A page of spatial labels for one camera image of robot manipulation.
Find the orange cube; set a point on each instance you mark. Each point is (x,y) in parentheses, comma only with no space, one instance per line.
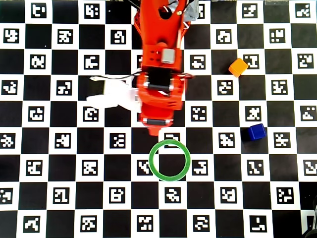
(237,67)

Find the blue cube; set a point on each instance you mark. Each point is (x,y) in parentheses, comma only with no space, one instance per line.
(257,132)

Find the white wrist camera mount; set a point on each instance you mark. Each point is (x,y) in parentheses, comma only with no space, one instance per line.
(116,96)

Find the red robot arm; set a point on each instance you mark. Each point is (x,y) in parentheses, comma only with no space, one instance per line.
(158,29)

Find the black white marker mat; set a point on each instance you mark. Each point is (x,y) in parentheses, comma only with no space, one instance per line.
(37,143)

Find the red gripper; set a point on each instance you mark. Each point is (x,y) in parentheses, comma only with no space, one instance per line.
(157,122)

